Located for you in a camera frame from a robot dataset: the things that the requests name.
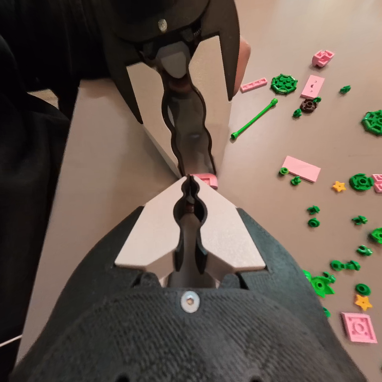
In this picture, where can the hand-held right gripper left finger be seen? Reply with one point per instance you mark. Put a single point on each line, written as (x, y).
(149, 238)

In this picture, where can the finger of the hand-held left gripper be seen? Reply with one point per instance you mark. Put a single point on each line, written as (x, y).
(213, 89)
(149, 98)

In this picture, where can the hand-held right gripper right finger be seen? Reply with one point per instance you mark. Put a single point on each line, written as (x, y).
(232, 241)

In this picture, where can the pink curved brick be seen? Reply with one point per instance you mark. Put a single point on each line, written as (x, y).
(209, 180)

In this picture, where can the person's left forearm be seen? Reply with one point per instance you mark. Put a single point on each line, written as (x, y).
(59, 35)

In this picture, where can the person's left hand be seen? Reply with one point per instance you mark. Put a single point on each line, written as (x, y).
(243, 59)

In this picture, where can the thin pink tile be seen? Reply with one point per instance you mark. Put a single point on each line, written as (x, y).
(253, 85)

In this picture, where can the green stick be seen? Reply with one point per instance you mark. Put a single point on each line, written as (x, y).
(253, 119)

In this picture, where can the green web piece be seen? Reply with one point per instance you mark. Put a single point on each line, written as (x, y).
(373, 122)
(284, 84)

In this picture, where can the scattered small green clips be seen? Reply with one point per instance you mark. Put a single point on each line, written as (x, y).
(313, 223)

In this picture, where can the brown round plate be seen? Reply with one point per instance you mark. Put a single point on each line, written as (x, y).
(308, 106)

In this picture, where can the green spiky leaf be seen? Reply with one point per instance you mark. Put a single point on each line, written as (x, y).
(376, 235)
(320, 285)

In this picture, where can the pink face tile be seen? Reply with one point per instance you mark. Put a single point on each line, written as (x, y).
(312, 86)

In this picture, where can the large pink smooth tile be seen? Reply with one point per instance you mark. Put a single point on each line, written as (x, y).
(301, 168)

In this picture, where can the yellow star piece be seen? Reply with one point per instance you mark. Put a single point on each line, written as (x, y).
(339, 186)
(363, 302)

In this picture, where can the person's black jacket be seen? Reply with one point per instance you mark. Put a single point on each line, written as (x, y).
(24, 179)

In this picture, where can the green round flower plate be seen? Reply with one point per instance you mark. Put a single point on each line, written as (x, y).
(361, 182)

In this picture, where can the pink square single-stud plate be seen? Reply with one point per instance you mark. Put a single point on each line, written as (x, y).
(359, 328)

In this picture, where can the small pink plate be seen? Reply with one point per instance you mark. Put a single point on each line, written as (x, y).
(378, 187)
(377, 178)

